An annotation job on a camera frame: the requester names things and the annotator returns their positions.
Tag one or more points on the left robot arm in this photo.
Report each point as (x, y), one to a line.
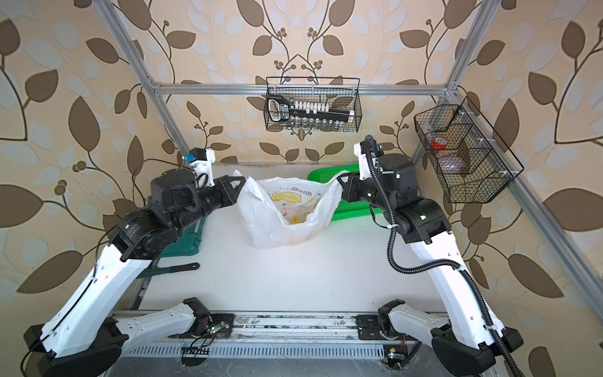
(83, 339)

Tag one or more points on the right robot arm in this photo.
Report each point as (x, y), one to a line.
(421, 241)

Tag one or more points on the wire basket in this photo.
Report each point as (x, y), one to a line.
(339, 92)
(478, 162)

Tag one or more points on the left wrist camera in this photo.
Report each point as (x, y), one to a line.
(201, 160)

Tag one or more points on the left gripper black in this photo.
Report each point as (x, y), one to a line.
(227, 194)

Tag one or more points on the black tool on table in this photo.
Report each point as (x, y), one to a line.
(156, 271)

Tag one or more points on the red tape roll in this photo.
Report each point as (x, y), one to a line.
(439, 143)

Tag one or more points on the back wire basket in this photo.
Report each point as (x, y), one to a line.
(339, 92)

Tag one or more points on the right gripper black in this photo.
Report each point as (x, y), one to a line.
(360, 181)

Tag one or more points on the right wire basket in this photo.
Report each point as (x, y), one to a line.
(478, 162)

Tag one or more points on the black white tool set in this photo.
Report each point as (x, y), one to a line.
(280, 109)

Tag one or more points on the printed white plastic bag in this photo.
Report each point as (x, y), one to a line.
(279, 212)

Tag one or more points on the green tool case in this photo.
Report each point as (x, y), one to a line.
(188, 244)

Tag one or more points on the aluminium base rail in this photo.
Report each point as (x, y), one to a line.
(289, 327)

